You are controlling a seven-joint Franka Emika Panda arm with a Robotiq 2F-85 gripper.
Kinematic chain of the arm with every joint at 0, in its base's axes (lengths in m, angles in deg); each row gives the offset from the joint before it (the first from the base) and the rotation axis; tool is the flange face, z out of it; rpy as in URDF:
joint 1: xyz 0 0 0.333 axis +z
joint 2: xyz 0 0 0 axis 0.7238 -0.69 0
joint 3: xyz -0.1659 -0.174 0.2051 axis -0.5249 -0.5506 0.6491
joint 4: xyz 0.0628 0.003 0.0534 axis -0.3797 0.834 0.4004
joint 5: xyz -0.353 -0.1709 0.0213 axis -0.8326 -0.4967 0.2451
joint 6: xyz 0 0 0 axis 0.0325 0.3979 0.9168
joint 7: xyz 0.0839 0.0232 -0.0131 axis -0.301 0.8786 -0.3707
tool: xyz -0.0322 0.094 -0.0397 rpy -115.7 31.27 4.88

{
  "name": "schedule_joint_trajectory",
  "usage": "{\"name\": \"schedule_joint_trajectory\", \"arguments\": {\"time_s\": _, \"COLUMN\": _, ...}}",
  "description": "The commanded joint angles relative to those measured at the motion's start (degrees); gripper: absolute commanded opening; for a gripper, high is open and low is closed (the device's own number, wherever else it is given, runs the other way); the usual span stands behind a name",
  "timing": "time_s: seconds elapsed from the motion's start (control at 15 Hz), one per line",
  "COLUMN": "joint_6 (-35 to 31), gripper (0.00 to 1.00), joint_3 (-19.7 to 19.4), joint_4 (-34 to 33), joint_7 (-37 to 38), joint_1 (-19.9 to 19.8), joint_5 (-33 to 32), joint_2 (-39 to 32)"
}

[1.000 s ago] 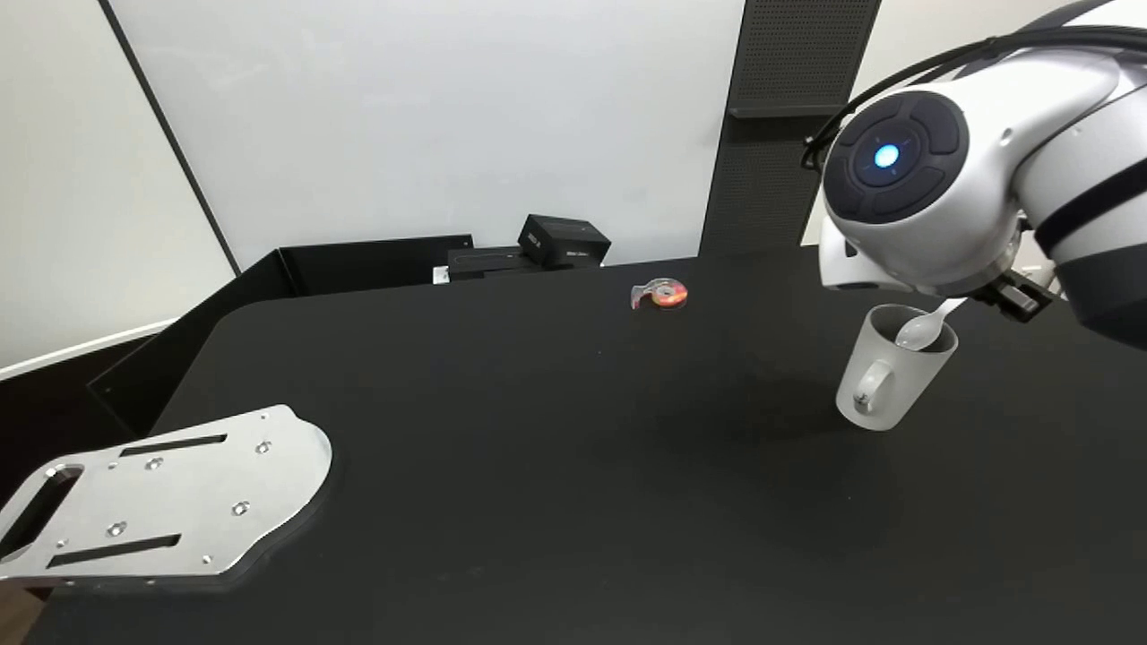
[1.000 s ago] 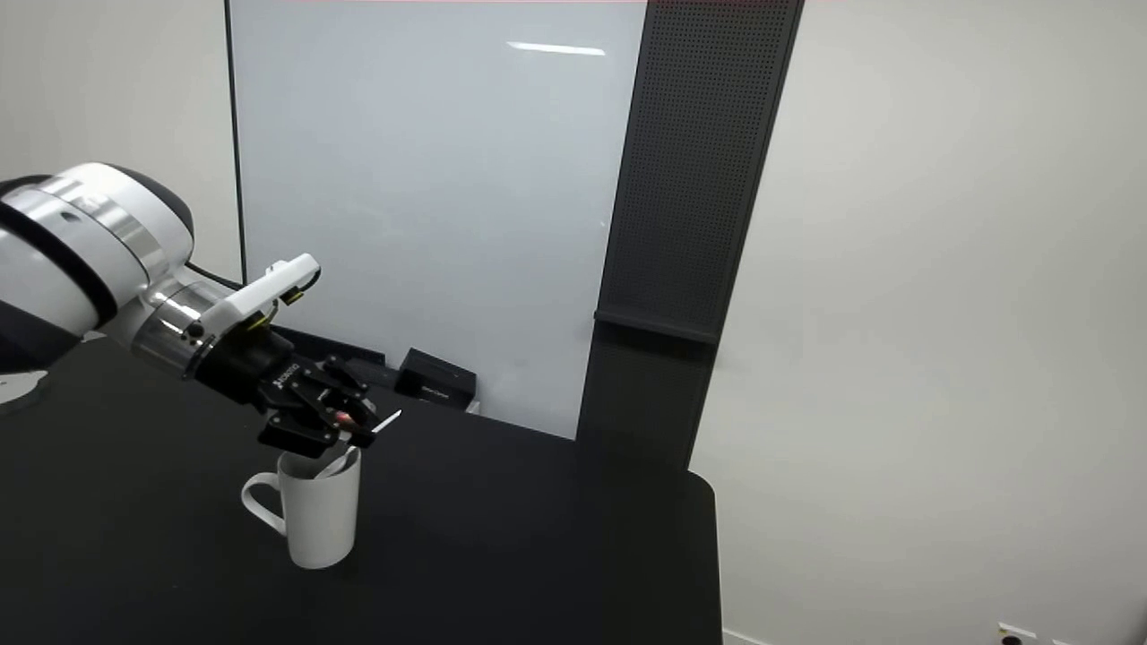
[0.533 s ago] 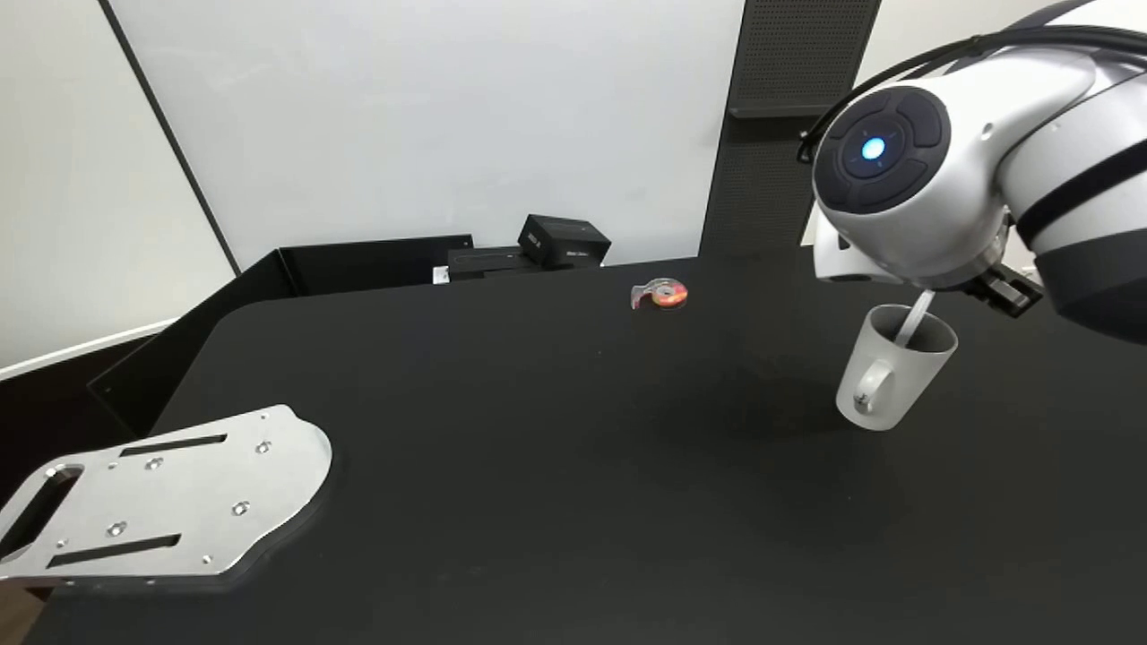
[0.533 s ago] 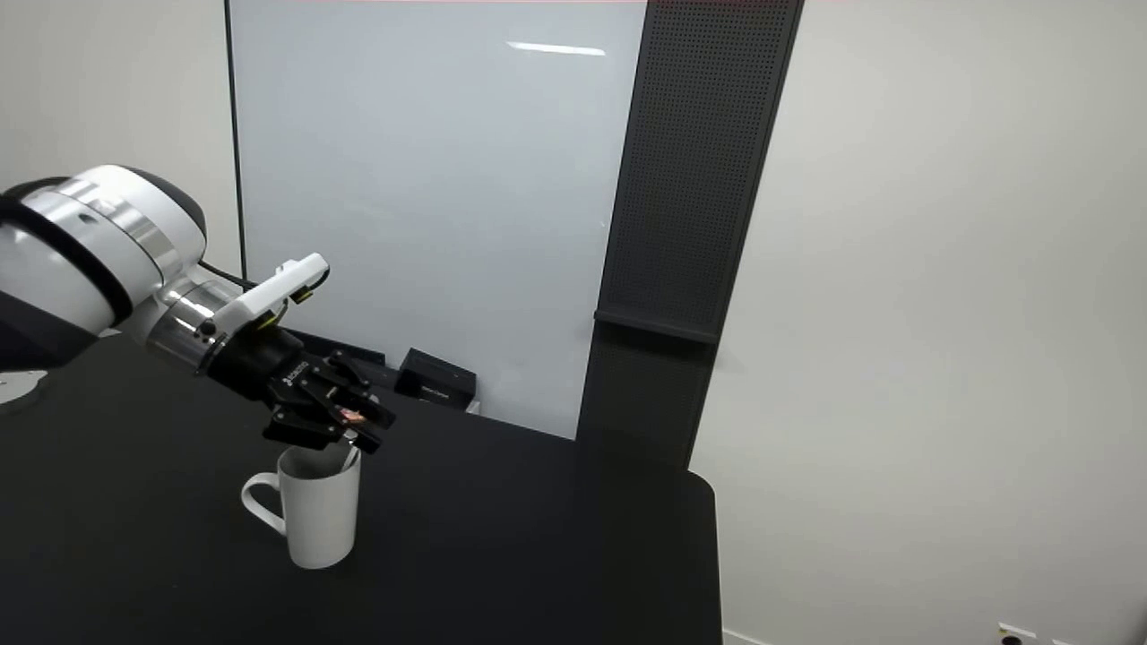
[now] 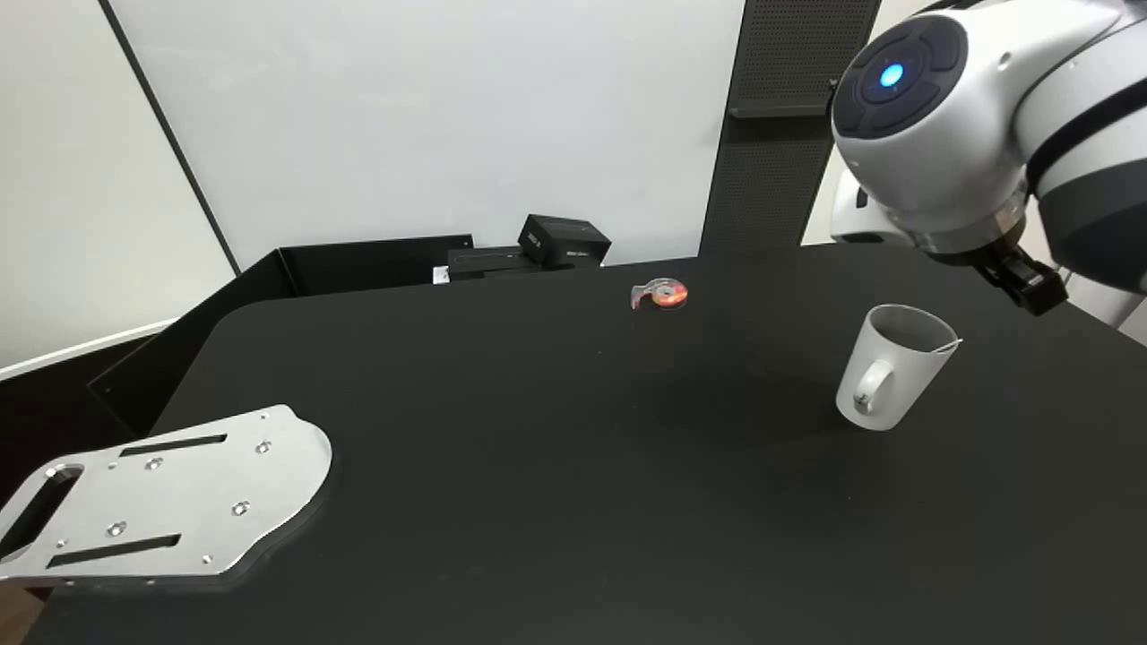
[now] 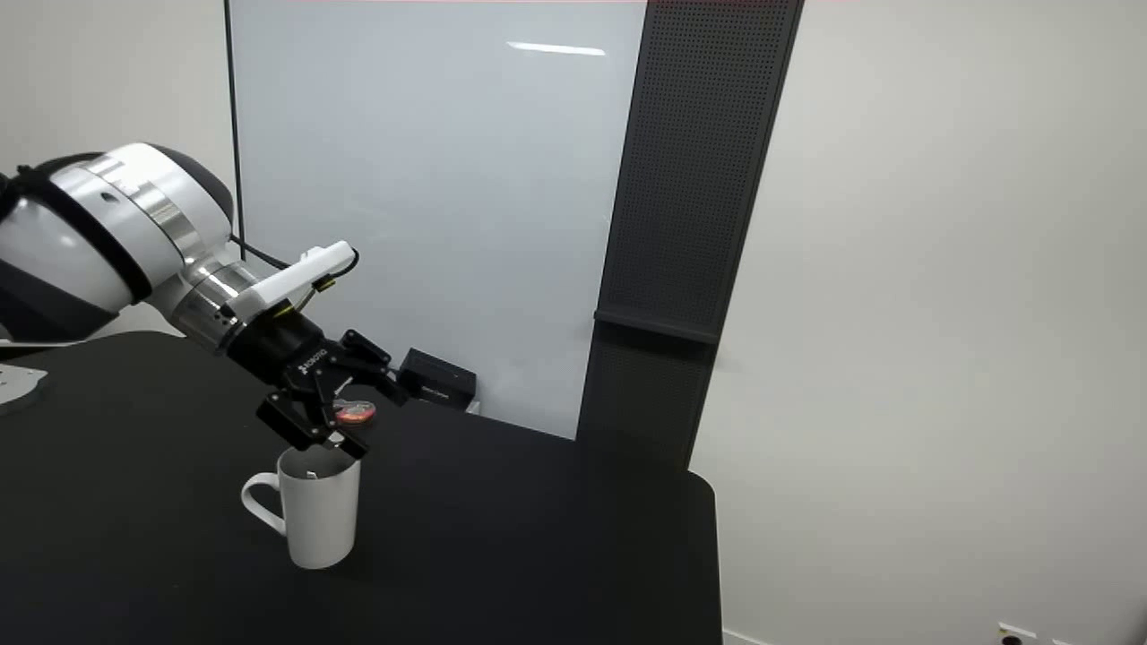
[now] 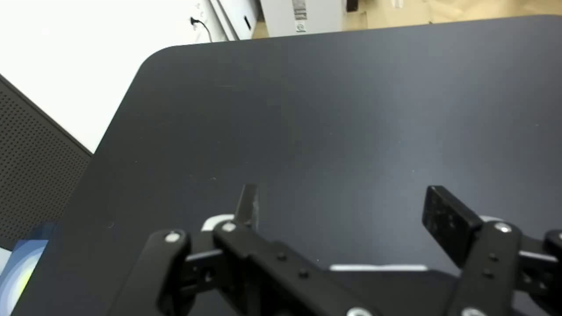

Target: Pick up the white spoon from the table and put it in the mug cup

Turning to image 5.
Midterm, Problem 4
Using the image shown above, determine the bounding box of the white ceramic mug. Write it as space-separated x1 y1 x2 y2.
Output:
832 302 964 439

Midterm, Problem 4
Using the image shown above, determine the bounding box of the small black box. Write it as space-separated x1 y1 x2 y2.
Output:
515 212 613 273

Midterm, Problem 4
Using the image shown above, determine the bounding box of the large white board panel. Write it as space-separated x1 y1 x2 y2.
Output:
105 0 751 277

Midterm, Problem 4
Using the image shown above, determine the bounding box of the dark grey pillar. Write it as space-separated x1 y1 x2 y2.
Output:
700 0 886 263

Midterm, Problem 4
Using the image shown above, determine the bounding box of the silver metal mounting plate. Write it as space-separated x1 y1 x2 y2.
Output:
0 403 340 589

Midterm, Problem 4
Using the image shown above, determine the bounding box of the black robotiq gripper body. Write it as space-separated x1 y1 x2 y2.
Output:
976 240 1071 318

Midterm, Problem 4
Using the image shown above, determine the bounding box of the small orange round object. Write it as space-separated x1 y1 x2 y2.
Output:
628 273 694 316

